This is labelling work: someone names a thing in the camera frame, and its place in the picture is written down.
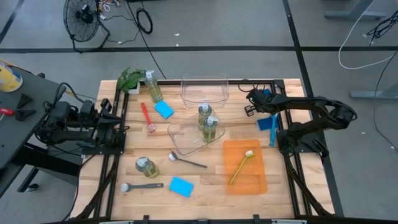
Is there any orange translucent mat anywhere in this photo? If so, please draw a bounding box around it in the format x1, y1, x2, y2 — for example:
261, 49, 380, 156
223, 139, 269, 196

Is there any black triangular part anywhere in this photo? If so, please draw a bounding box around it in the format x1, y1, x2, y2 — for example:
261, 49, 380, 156
16, 93, 34, 110
14, 108, 37, 122

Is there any dark grey side table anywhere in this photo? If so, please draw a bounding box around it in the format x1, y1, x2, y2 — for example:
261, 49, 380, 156
0, 60, 82, 200

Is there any clear yellow soap pump bottle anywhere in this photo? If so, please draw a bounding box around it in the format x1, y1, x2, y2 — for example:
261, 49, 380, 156
198, 103, 213, 131
202, 115, 219, 144
134, 156, 160, 180
143, 70, 164, 104

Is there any white and coloured cable bundle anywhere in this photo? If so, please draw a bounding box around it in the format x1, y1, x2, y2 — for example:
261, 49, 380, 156
98, 0, 126, 21

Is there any black floor fan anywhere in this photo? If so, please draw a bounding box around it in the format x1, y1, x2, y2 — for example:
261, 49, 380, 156
63, 0, 111, 54

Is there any black thin dish brush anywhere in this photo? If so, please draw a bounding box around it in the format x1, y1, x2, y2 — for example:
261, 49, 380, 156
169, 151, 208, 169

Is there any black coiled floor cable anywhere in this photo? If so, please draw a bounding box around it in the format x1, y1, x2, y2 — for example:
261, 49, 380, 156
126, 0, 167, 80

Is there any grey desk foot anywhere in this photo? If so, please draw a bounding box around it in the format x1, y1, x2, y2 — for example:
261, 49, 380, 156
349, 81, 398, 100
324, 0, 389, 22

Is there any thin black floor cable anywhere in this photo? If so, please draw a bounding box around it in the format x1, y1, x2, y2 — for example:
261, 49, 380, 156
372, 51, 398, 152

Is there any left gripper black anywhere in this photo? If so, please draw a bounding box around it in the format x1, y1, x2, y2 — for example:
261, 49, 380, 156
80, 98, 123, 128

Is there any grey dish brush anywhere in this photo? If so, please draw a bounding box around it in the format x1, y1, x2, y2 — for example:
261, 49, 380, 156
120, 182, 165, 194

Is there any clear plastic bin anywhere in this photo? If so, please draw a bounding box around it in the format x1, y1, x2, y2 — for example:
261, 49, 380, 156
167, 108, 226, 157
180, 73, 230, 110

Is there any red dish brush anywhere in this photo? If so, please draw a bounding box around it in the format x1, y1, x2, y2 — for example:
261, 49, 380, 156
141, 102, 157, 133

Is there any green plant in white pot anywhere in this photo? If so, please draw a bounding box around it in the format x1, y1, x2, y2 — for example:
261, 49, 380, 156
116, 67, 147, 95

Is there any yellow wipes canister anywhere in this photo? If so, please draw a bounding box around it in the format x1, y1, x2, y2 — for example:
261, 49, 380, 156
0, 60, 23, 93

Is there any tangled black cable bundle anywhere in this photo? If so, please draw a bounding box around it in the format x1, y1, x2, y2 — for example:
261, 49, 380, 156
366, 9, 398, 43

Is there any white floor cable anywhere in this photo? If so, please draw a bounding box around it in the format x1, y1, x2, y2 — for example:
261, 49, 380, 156
338, 0, 398, 71

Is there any blue dish brush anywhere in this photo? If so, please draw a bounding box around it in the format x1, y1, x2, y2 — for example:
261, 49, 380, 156
269, 113, 279, 148

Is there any green dish brush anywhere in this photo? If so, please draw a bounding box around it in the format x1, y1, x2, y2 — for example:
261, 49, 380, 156
229, 149, 256, 185

